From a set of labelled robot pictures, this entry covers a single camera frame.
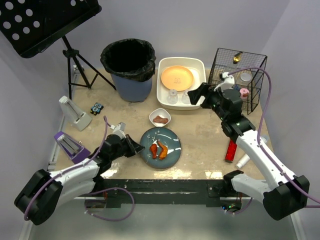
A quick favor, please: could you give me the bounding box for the white plastic tube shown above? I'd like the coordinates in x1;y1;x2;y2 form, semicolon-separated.
235;154;250;169

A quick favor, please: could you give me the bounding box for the red glitter tube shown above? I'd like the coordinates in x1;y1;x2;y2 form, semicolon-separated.
224;139;237;163

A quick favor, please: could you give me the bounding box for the pink meat piece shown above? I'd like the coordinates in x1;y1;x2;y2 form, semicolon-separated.
152;115;169;124

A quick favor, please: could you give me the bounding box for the blue trash bin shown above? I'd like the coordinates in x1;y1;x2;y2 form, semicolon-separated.
111;74;153;103

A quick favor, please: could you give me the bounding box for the orange chicken piece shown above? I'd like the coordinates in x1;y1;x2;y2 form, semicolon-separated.
149;143;158;159
157;140;168;160

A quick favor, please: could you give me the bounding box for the purple metronome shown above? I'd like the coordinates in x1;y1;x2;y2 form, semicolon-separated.
54;131;91;164

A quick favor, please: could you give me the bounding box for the blue owl number magnet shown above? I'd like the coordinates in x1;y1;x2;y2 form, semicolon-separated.
90;102;104;116

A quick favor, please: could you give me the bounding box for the white metronome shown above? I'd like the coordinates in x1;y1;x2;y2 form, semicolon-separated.
59;95;92;132

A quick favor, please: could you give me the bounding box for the black trash bag liner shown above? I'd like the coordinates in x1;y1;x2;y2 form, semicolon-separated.
100;38;156;82

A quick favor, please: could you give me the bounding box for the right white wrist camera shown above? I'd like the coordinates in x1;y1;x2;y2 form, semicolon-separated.
213;72;235;92

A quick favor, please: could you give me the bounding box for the black music stand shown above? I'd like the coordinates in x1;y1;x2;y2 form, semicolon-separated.
0;0;102;89

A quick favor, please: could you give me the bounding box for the blue ceramic plate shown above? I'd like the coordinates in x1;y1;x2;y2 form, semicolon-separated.
140;127;182;170

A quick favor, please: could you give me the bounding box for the clear wine glass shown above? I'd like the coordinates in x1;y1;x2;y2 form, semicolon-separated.
181;90;191;105
167;89;179;105

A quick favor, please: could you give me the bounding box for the yellow plastic plate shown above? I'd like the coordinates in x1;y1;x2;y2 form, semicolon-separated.
160;65;194;92

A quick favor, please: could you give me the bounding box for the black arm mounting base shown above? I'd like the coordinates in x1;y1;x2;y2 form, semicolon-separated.
74;171;253;210

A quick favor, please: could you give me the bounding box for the black wire basket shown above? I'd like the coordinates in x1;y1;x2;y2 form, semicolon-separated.
208;48;267;115

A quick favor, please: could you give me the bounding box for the left orange chicken piece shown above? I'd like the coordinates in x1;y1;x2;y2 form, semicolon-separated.
149;143;158;159

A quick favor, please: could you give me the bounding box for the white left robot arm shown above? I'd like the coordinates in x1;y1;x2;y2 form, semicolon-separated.
14;134;145;225

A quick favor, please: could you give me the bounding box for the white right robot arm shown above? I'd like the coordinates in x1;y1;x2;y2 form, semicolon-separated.
188;83;310;221

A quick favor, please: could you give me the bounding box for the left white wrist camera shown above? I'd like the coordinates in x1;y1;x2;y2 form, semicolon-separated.
108;122;126;139

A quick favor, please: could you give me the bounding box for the right orange chicken piece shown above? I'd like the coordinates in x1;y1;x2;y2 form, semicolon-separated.
157;140;168;160

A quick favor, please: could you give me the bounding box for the white plastic tub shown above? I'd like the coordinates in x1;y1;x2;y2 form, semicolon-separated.
156;57;207;110

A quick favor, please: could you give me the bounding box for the pink lid spice jar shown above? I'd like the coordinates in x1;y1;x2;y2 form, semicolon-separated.
239;88;250;100

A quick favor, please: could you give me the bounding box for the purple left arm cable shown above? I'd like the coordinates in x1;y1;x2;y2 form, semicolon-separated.
23;115;136;222

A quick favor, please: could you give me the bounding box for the small white green bowl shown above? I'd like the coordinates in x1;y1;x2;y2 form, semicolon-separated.
149;108;172;127

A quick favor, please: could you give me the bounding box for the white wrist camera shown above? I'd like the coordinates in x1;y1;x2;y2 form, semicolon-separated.
213;72;235;92
108;122;126;139

